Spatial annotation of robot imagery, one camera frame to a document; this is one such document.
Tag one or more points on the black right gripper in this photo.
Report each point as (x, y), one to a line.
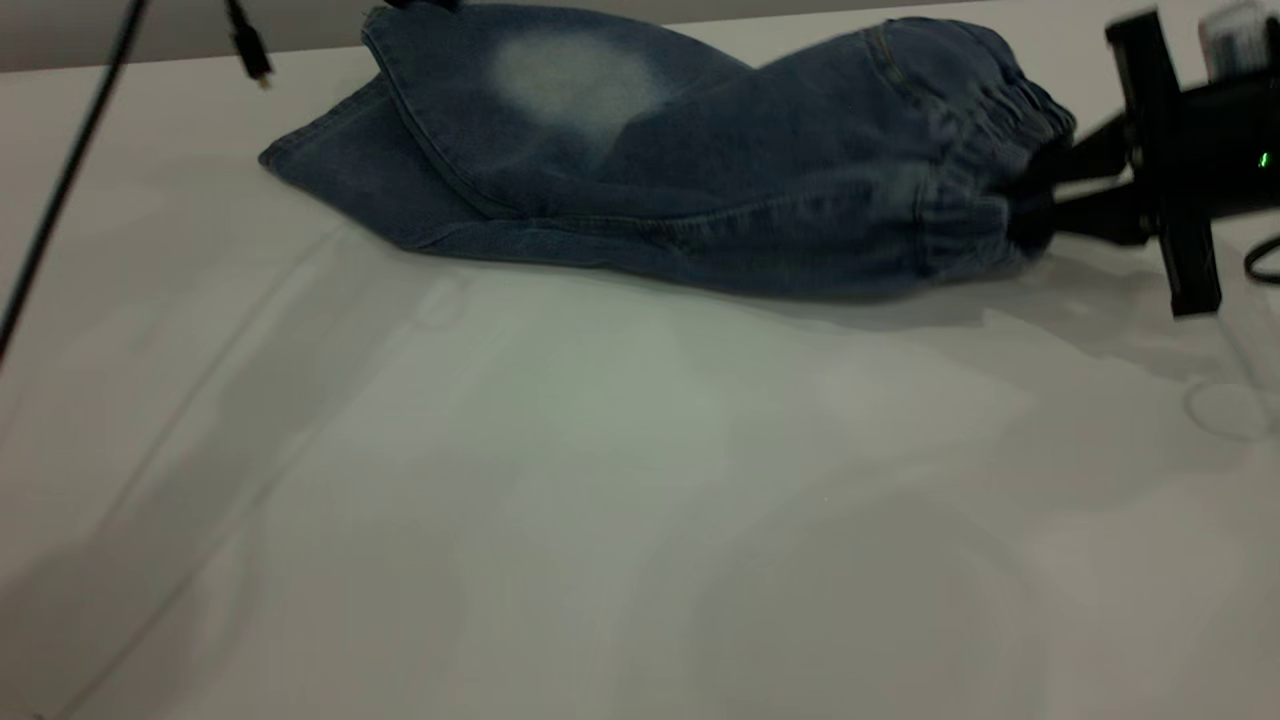
(1220, 150)

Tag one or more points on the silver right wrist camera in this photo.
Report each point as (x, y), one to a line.
(1240, 35)

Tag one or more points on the blue denim shorts with print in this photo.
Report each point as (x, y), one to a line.
(700, 170)

